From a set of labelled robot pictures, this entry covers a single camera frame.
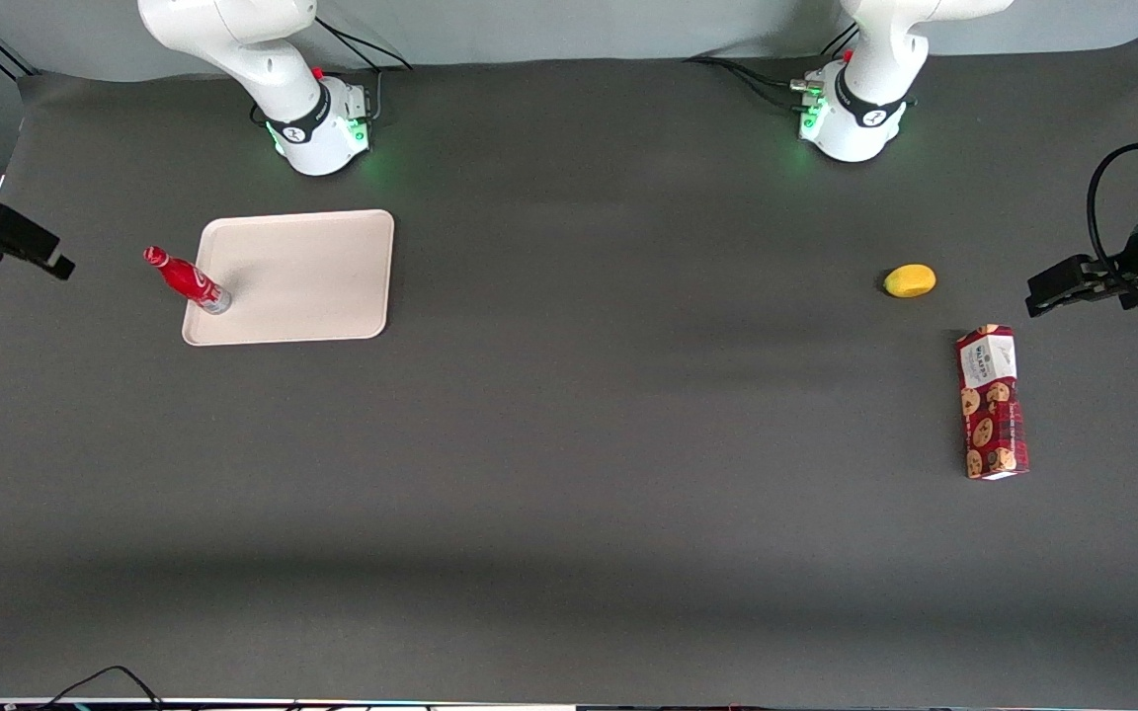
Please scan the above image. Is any black right base cable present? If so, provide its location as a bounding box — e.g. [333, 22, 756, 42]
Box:
[251, 18, 415, 125]

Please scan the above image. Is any red coke bottle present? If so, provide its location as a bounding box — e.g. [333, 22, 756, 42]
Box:
[142, 245, 233, 317]

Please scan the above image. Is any black base cable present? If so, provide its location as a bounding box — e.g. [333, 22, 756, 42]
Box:
[251, 18, 415, 125]
[682, 25, 858, 112]

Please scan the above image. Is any beige plastic tray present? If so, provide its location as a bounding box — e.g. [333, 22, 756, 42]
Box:
[181, 208, 396, 348]

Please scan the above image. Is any red cookie box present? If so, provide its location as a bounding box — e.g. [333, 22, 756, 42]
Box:
[955, 324, 1031, 481]

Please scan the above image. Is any dark grey table mat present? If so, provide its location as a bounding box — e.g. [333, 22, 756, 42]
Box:
[0, 35, 1138, 707]

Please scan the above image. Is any thin black cable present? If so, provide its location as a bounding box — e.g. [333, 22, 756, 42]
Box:
[40, 665, 167, 711]

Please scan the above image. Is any black left base cable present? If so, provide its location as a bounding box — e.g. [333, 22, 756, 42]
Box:
[682, 25, 858, 112]

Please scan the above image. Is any yellow lemon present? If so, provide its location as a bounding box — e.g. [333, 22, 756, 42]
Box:
[883, 264, 937, 299]

